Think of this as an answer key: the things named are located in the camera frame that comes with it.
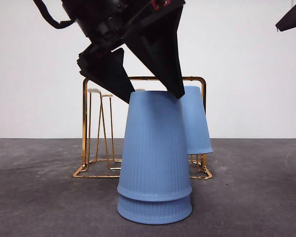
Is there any black sleeved cable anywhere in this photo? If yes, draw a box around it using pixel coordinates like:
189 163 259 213
33 0 76 30

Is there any blue ribbed plastic cup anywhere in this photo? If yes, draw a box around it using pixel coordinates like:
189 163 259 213
117 90 193 202
182 85 214 156
116 194 193 226

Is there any gold wire cup holder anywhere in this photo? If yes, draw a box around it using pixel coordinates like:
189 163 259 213
72 76 213 180

